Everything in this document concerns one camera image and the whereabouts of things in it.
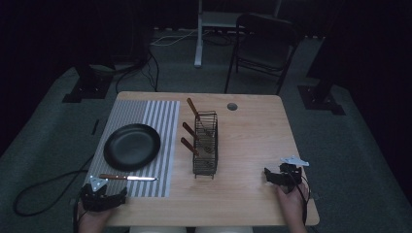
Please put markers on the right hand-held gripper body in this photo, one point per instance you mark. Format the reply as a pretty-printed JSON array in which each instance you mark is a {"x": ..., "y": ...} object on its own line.
[{"x": 290, "y": 177}]

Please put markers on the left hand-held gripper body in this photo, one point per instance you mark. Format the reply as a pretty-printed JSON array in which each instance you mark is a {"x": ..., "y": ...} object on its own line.
[{"x": 94, "y": 199}]

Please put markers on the person's left hand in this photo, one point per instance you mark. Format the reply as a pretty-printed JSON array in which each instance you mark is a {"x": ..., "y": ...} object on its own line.
[{"x": 94, "y": 220}]

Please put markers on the person's right hand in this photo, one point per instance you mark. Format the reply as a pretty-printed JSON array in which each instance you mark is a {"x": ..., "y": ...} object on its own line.
[{"x": 293, "y": 207}]

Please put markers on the black round plate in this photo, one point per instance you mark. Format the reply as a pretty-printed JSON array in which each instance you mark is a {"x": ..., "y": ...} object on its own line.
[{"x": 131, "y": 147}]

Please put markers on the small black floor strip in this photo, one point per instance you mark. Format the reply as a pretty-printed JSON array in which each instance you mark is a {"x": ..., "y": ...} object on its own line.
[{"x": 95, "y": 127}]

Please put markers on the grey striped placemat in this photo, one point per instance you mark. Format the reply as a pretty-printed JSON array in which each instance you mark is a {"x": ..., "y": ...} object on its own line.
[{"x": 162, "y": 129}]

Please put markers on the black stand base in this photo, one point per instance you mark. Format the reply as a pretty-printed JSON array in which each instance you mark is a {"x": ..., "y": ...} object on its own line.
[
  {"x": 89, "y": 85},
  {"x": 320, "y": 98}
]

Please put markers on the black folding chair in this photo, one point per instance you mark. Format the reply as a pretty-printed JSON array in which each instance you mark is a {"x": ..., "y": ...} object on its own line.
[{"x": 264, "y": 42}]

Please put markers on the white desk frame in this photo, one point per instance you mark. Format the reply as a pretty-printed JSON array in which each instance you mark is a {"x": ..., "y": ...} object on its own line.
[{"x": 207, "y": 22}]

